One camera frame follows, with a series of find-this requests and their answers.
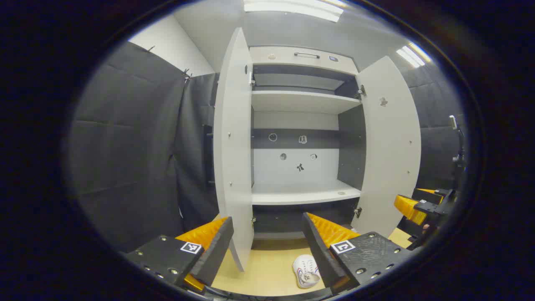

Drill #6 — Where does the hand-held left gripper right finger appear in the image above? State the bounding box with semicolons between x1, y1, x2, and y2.
302;212;414;295

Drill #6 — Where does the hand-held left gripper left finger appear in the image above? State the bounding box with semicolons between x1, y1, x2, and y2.
125;216;234;293

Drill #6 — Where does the white canvas shoe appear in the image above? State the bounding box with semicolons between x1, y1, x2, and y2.
293;254;321;289

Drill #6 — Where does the grey cabinet door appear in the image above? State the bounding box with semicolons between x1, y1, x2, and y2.
350;56;422;239
213;27;255;272

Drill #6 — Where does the black tripod stand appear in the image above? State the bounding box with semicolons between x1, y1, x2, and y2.
448;115;466;191

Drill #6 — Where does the black backdrop cloth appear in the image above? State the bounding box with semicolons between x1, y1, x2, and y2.
67;42;466;251

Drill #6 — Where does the ceiling light panel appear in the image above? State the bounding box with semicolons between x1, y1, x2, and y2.
396;42;432;68
244;0;344;23

